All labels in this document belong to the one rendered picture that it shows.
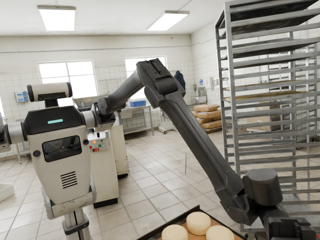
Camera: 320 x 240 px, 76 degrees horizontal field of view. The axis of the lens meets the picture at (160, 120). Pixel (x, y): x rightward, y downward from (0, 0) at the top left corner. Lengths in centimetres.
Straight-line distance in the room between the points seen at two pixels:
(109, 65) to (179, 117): 581
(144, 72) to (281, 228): 48
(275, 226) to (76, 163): 77
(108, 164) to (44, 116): 158
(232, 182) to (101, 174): 210
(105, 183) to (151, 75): 209
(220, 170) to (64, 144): 65
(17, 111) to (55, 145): 535
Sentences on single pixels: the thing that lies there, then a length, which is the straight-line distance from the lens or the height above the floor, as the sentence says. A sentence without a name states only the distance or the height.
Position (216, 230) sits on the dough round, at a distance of 45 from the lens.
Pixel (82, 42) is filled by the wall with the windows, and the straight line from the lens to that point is 635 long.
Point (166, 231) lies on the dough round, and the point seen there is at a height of 103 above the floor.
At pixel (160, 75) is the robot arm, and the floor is 134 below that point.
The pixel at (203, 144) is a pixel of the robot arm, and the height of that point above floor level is 115.
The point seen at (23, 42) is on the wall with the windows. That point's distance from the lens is 639.
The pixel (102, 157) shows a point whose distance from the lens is 247.
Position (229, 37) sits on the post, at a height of 159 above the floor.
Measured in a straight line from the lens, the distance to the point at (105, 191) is 262.
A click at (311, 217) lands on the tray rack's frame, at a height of 15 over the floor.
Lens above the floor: 130
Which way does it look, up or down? 9 degrees down
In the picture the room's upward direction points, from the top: 7 degrees counter-clockwise
